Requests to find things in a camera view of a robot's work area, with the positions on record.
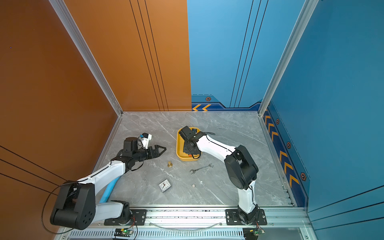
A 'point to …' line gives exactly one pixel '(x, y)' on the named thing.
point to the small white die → (193, 185)
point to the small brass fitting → (170, 165)
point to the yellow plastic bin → (180, 144)
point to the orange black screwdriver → (190, 155)
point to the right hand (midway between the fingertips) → (187, 150)
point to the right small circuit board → (252, 233)
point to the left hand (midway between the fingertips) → (161, 149)
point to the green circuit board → (123, 232)
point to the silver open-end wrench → (199, 170)
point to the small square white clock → (164, 185)
